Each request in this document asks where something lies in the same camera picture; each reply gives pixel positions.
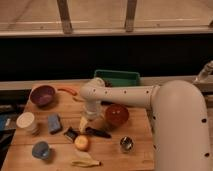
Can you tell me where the small metal cup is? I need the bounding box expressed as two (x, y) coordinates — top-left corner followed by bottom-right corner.
(120, 136), (134, 153)

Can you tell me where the red orange bowl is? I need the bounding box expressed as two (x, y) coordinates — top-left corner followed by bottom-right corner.
(105, 104), (129, 127)

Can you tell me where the green plastic bin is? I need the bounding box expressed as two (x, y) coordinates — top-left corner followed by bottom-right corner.
(94, 69), (140, 87)

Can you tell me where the yellow banana peel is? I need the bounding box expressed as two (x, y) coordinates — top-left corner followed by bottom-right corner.
(71, 150), (101, 168)

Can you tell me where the white plastic cup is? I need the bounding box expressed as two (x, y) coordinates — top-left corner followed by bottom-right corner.
(16, 112), (38, 135)

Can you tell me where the orange carrot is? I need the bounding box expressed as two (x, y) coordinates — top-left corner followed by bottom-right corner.
(58, 87), (77, 96)

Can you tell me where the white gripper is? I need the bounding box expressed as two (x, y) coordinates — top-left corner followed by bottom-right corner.
(79, 102), (101, 133)

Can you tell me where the blue sponge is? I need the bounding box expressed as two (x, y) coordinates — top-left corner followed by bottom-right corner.
(48, 114), (62, 134)

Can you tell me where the blue cup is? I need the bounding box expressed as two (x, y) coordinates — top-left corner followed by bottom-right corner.
(32, 141), (50, 160)

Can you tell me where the small wooden stick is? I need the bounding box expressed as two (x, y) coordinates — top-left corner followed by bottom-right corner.
(73, 97), (84, 102)

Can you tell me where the purple bowl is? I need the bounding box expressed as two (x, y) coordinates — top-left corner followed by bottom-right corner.
(30, 85), (56, 107)

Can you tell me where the orange fruit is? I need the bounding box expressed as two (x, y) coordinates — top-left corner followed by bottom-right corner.
(74, 135), (90, 151)

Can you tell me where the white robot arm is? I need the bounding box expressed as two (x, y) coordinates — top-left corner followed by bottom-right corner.
(80, 78), (212, 171)

